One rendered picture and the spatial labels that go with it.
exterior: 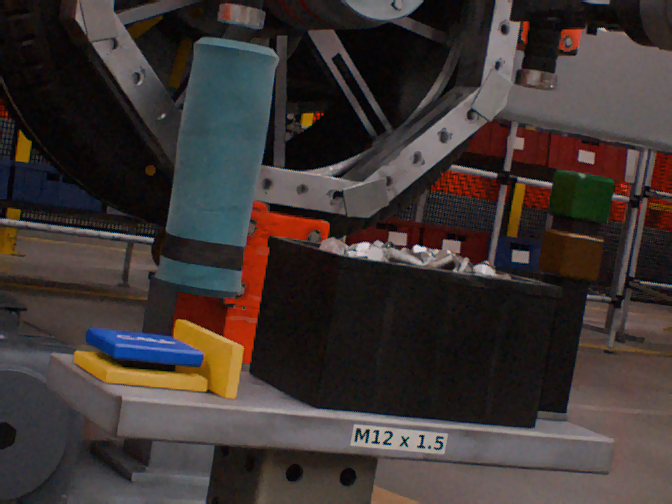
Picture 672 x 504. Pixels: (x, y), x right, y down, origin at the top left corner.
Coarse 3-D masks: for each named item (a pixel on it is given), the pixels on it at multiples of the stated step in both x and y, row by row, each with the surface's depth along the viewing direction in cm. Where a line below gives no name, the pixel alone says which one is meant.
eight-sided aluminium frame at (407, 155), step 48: (96, 0) 158; (480, 0) 183; (96, 48) 159; (480, 48) 181; (144, 96) 162; (480, 96) 180; (144, 144) 168; (384, 144) 181; (432, 144) 178; (288, 192) 171; (336, 192) 175; (384, 192) 176
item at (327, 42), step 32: (160, 0) 172; (192, 0) 174; (224, 0) 177; (448, 0) 190; (224, 32) 176; (256, 32) 178; (288, 32) 180; (320, 32) 181; (384, 32) 204; (416, 32) 187; (448, 32) 189; (320, 64) 183; (352, 64) 184; (384, 64) 201; (416, 64) 193; (448, 64) 187; (352, 96) 184; (384, 96) 196; (416, 96) 189; (320, 128) 202; (352, 128) 195; (384, 128) 187; (288, 160) 192; (320, 160) 187; (352, 160) 183
